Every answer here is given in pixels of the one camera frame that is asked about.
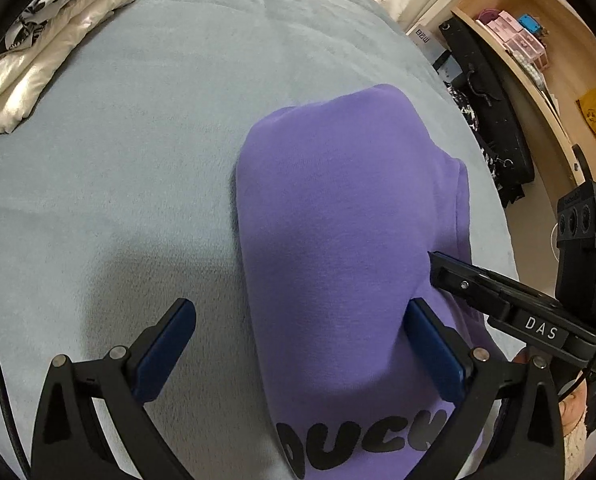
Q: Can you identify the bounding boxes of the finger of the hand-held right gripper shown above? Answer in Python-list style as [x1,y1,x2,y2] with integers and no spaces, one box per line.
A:
[429,251,509,291]
[430,266,511,318]

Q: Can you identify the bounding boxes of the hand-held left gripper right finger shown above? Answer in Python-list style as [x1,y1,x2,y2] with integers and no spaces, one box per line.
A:
[403,297,565,480]

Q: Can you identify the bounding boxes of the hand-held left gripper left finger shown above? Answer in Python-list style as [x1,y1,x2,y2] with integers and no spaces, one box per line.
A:
[30,297,199,480]

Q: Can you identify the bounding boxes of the purple zip hoodie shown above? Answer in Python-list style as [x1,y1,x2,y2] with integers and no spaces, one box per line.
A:
[235,84,521,480]

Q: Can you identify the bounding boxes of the person's right hand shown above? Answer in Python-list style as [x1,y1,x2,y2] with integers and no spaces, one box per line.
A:
[558,377,590,436]

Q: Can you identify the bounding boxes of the black case bag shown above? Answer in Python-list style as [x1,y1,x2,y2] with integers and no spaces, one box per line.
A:
[438,14,536,186]

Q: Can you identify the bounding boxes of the grey-blue bed blanket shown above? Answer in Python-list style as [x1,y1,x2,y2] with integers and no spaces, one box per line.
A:
[0,0,524,480]

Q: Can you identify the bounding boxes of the black white splotched cloth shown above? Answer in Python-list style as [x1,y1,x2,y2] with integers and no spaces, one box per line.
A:
[448,82,526,206]

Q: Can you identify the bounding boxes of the cream fuzzy fabric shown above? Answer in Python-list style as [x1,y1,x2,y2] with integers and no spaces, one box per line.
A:
[560,420,594,480]

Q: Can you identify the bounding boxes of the wooden bookshelf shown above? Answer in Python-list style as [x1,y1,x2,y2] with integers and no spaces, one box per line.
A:
[408,0,596,201]

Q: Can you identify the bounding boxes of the pink drawer organizer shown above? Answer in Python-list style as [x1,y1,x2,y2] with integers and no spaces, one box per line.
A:
[475,7,551,68]

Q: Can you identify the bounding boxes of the white labelled box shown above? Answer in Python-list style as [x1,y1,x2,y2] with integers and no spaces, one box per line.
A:
[409,22,451,66]

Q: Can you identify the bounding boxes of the blue toy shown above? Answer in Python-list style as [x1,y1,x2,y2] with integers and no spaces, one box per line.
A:
[515,15,544,36]

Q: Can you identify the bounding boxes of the cream satin garment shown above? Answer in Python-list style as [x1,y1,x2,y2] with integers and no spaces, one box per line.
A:
[0,0,138,142]

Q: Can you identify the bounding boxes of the black white patterned garment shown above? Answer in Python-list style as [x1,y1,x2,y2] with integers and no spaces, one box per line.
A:
[0,0,123,56]

